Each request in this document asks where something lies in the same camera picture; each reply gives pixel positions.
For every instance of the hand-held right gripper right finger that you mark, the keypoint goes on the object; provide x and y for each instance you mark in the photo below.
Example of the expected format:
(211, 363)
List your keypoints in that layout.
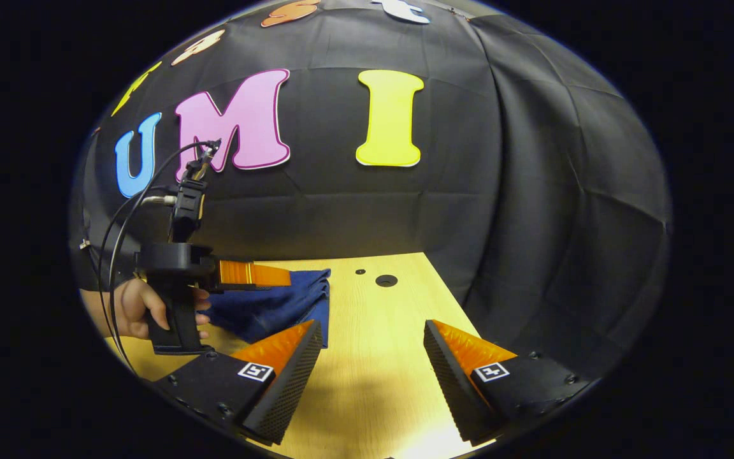
(453, 389)

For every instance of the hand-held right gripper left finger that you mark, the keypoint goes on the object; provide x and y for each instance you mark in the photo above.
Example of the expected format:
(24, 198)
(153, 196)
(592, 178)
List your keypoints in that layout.
(284, 395)

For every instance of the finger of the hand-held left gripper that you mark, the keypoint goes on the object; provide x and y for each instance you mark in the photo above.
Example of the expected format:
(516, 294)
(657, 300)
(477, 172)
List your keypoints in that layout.
(252, 274)

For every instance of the blue jeans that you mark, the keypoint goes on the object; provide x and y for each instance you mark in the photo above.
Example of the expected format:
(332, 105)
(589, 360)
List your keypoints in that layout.
(278, 306)

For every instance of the black backdrop cloth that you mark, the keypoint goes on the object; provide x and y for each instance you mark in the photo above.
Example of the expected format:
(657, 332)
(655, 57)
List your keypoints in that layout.
(532, 191)

